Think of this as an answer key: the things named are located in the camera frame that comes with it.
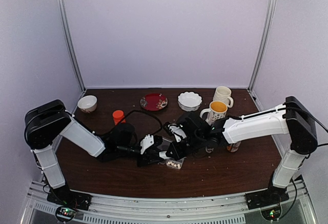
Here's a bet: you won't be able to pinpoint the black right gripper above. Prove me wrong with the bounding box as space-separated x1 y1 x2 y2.
166 133 205 161

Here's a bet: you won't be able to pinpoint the clear plastic pill organizer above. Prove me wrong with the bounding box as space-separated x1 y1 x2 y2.
158 137 185 170

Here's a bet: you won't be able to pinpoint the orange pill bottle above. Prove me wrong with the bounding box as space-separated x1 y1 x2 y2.
112 110 126 126

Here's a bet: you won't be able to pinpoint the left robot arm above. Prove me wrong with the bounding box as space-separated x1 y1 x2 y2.
24 99 167 206

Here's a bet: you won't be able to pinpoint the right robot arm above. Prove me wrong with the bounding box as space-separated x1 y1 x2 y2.
166 96 318 205

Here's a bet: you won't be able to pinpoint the white pills in organizer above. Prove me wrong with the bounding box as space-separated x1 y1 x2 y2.
166 160 181 169

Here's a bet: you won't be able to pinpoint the small white pill bottle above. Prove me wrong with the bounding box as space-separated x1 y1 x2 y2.
205 147 214 154

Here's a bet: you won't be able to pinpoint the floral mug yellow inside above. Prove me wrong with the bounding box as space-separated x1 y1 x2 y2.
200 101 228 125

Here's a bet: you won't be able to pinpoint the white scalloped bowl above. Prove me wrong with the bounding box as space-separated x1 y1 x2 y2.
178 92 202 112

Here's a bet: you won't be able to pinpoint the amber bottle grey cap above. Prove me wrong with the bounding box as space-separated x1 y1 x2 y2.
227 141 241 153

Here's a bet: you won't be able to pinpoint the cream textured mug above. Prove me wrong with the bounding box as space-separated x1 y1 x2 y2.
213 86 234 108

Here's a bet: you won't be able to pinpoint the red floral plate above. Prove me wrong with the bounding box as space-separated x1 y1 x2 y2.
139 93 168 112

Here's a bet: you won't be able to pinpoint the plain white ceramic bowl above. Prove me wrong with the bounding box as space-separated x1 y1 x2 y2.
77 95 97 113

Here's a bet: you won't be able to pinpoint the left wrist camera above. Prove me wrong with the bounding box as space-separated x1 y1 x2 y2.
139 134 163 155

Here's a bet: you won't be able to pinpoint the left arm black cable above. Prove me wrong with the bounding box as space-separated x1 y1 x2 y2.
24 109 162 153

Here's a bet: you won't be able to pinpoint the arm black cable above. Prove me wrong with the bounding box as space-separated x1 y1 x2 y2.
24 109 162 153
284 105 328 217

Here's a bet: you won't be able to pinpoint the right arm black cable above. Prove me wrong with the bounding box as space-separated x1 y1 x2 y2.
284 105 328 217

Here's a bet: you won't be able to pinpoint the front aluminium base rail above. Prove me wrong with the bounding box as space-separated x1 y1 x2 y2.
20 180 320 224

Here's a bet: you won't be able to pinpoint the right aluminium frame post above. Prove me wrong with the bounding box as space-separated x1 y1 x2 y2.
248 0 277 93

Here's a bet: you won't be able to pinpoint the aluminium frame post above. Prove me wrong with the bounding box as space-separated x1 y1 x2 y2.
57 0 86 92
248 0 277 93

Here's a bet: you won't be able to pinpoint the left aluminium frame post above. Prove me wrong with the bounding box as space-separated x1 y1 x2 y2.
57 0 86 92

